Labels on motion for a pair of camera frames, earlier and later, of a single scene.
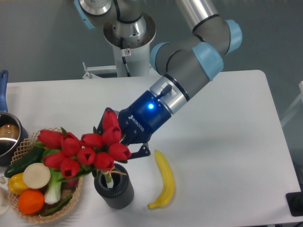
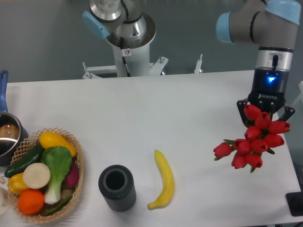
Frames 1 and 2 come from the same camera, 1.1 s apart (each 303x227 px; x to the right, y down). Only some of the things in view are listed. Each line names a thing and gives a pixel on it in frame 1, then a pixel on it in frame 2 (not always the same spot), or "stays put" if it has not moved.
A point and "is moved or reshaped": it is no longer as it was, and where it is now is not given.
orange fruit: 30,201 stays put
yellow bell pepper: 16,184 stays put
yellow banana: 169,181 stays put
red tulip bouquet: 69,158 -> 262,135
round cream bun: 36,175 stays put
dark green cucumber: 35,155 stays put
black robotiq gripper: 145,116 -> 269,88
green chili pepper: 52,211 stays put
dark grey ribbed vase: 121,194 is moved or reshaped
